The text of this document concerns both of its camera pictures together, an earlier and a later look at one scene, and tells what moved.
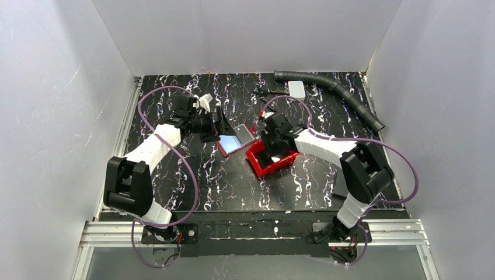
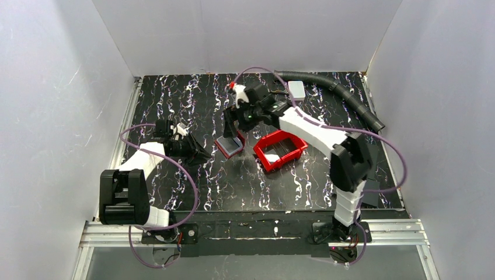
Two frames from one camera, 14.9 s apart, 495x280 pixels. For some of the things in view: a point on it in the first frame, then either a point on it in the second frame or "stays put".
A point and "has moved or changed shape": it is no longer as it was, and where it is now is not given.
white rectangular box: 296,89 stays put
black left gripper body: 216,123 -> 190,147
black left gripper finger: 225,128 -> 195,153
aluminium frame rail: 99,232 stays put
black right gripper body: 271,144 -> 232,117
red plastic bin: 258,146 has moved or changed shape
